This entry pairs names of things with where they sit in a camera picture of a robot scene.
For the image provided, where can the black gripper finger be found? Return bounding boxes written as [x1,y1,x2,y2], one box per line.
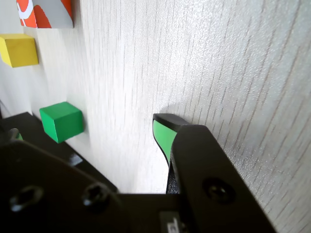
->
[0,128,132,233]
[152,113,278,233]

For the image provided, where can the green wooden cube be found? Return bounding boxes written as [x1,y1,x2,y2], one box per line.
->
[39,101,85,144]

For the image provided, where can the yellow wooden cube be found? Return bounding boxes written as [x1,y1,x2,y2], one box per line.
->
[0,33,39,68]

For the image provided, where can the black open box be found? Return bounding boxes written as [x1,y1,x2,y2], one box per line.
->
[0,112,119,194]

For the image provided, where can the red box with white print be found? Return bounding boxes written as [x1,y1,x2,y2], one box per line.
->
[16,0,74,29]

